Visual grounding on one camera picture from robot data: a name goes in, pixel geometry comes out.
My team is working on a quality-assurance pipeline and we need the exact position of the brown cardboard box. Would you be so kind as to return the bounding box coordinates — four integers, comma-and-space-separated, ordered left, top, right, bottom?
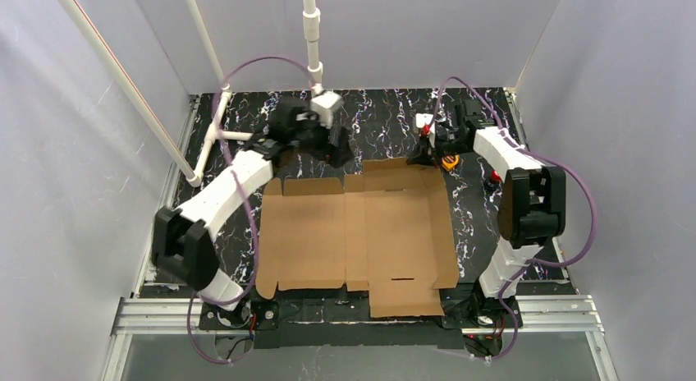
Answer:
255, 158, 460, 318

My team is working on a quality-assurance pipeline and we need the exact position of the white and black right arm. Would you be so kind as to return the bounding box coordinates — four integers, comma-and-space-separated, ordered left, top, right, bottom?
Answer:
407, 100, 566, 300

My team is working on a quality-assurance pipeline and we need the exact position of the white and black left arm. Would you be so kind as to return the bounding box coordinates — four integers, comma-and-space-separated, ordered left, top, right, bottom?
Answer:
151, 90, 353, 311

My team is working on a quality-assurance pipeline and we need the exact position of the yellow tape measure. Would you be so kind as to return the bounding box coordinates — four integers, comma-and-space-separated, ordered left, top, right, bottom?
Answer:
440, 155, 460, 172

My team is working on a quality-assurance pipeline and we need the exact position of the red emergency stop button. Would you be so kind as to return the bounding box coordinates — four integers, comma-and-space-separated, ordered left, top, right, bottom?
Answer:
487, 170, 502, 188

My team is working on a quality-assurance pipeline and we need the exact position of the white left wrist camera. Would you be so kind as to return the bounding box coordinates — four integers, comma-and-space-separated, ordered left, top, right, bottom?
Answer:
309, 90, 343, 129

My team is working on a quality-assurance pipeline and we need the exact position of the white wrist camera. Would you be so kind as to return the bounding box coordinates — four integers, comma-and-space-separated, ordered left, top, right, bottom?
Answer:
414, 113, 434, 135
309, 90, 343, 129

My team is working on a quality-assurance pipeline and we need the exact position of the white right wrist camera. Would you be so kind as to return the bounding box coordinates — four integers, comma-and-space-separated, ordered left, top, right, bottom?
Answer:
414, 113, 434, 135

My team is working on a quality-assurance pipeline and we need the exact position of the white pvc pipe frame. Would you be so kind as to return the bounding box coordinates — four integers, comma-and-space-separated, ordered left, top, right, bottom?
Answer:
48, 0, 327, 188

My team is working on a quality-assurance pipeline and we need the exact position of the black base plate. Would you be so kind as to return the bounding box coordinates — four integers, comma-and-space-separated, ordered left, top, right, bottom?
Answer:
197, 283, 523, 355

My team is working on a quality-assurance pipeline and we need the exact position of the aluminium rail frame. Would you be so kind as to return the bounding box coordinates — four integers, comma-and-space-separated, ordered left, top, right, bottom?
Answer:
102, 295, 617, 380

